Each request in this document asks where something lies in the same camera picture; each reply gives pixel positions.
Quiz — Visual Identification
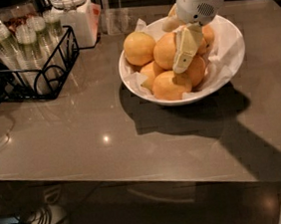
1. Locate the clear acrylic stand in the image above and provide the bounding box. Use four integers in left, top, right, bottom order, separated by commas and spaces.
100, 0, 135, 35

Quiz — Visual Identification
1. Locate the white rounded gripper body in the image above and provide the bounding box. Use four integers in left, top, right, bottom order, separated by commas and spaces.
175, 0, 224, 26

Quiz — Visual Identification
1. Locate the white ceramic bowl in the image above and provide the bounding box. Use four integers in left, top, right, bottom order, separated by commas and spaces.
119, 16, 245, 106

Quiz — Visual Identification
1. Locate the clear plastic cup stack right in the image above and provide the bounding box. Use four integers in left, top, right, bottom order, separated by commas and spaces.
27, 16, 58, 75

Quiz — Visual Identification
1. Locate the black wire rack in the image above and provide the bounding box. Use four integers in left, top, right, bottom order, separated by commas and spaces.
0, 24, 86, 106

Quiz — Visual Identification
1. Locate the clear plastic cup stack left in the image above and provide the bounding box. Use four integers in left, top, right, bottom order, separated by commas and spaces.
0, 22, 29, 90

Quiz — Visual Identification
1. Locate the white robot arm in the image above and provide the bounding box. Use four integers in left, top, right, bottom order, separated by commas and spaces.
161, 0, 224, 74

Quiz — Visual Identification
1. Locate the clear plastic cup stack back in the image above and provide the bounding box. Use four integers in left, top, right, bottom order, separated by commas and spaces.
43, 10, 63, 38

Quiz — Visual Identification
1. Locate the clear plastic cup stack middle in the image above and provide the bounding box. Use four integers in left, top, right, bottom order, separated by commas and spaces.
15, 24, 50, 96

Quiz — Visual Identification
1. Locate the orange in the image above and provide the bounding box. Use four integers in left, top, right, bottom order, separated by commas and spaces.
152, 71, 192, 101
153, 33, 176, 71
186, 56, 206, 88
124, 31, 155, 66
197, 25, 215, 56
140, 61, 164, 90

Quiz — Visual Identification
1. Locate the glass jar with nuts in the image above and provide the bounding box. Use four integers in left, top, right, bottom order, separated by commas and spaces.
0, 0, 38, 32

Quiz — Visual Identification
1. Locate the clear plastic cup stack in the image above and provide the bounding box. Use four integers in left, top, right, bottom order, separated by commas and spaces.
43, 10, 63, 38
27, 16, 58, 75
0, 22, 29, 90
15, 24, 50, 96

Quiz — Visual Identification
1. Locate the white paper bowl liner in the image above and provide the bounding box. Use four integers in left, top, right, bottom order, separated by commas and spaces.
119, 15, 245, 107

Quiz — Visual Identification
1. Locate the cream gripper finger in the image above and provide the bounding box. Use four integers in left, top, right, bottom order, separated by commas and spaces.
161, 4, 184, 32
172, 23, 203, 74

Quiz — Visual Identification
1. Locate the white lidded glass jar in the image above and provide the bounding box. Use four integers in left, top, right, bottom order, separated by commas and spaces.
49, 0, 101, 49

